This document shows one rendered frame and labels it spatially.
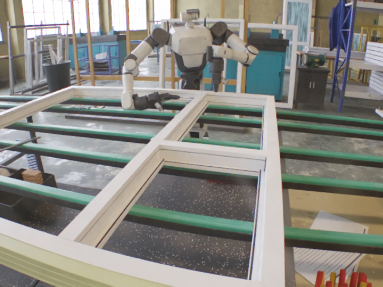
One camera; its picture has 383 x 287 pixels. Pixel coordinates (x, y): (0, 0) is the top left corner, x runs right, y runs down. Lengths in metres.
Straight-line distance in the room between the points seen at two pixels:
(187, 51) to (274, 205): 1.37
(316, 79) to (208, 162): 4.33
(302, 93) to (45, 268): 4.93
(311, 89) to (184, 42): 3.63
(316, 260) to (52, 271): 0.78
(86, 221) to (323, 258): 0.75
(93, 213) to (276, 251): 0.41
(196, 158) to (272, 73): 4.44
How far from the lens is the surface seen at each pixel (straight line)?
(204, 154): 0.96
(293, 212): 1.20
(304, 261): 0.99
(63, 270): 0.57
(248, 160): 0.95
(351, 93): 5.38
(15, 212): 1.30
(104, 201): 0.71
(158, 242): 1.08
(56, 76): 5.92
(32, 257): 0.62
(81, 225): 0.65
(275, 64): 5.30
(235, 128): 3.72
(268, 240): 0.59
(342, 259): 1.05
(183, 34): 1.86
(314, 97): 5.22
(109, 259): 0.56
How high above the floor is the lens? 1.33
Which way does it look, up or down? 23 degrees down
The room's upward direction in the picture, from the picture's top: straight up
